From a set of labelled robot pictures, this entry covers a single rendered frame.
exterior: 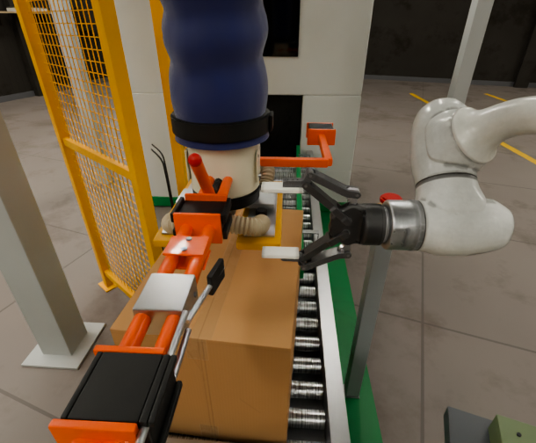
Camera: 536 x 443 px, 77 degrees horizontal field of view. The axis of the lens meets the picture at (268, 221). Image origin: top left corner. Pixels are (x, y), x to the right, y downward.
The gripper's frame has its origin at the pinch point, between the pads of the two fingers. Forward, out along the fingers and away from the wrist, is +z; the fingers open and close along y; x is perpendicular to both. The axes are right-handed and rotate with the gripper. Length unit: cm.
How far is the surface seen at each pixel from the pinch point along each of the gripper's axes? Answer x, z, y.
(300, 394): 11, -9, 68
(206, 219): -3.1, 10.3, -2.0
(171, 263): -13.8, 13.4, -0.7
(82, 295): 105, 126, 122
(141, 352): -30.4, 11.4, -2.2
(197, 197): 4.5, 13.7, -2.2
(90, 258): 143, 140, 122
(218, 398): -4.7, 11.8, 47.5
